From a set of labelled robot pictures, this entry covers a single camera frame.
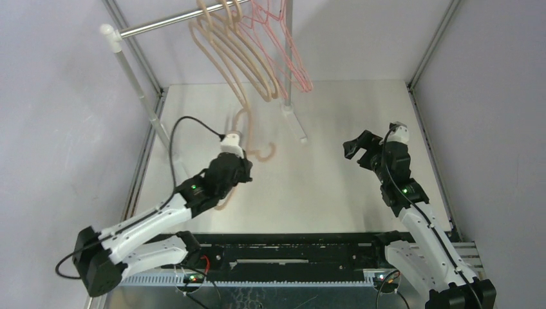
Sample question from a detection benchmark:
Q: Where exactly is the beige hanger bottom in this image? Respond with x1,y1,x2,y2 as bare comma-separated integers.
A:
213,108,278,211

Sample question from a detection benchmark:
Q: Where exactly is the beige hanger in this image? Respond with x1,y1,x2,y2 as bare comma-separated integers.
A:
205,1,279,105
213,108,278,211
228,1,279,102
189,1,250,111

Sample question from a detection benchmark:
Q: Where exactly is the pink wire hanger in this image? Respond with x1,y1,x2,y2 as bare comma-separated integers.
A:
278,1,314,98
256,0,312,93
247,0,306,95
242,1,291,99

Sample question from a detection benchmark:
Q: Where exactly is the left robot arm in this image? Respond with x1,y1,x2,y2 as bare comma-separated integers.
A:
71,151,252,297

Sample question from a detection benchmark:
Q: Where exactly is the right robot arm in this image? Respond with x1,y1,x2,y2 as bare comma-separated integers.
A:
343,124,496,308

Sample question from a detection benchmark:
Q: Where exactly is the left circuit board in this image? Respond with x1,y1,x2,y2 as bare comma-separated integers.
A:
183,274,205,286

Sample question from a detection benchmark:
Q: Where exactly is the circuit board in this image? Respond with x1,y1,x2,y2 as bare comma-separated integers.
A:
183,274,205,286
373,276,399,294

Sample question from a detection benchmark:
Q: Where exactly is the right circuit board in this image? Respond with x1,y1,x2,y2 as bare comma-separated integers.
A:
373,276,399,294

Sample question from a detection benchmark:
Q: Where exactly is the metal clothes rack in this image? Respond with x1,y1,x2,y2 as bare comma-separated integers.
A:
100,1,313,149

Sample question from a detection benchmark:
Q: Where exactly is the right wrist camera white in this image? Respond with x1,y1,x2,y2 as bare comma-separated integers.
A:
385,122,410,145

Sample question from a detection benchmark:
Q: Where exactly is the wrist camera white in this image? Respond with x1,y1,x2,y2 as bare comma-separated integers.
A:
385,122,410,145
220,131,245,158

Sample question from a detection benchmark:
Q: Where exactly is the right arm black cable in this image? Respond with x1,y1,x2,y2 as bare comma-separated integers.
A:
380,124,483,309

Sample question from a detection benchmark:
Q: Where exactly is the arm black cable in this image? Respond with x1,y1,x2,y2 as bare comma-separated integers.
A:
54,116,225,281
380,124,483,309

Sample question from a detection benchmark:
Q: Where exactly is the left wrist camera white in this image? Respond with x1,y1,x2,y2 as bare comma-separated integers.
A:
220,131,245,158

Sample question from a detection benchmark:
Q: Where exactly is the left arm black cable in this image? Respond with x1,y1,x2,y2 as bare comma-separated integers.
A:
54,116,225,281

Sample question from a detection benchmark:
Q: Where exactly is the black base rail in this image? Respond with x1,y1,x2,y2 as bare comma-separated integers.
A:
140,232,462,283

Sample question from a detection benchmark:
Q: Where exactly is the aluminium frame structure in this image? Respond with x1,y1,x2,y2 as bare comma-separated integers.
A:
83,0,498,309

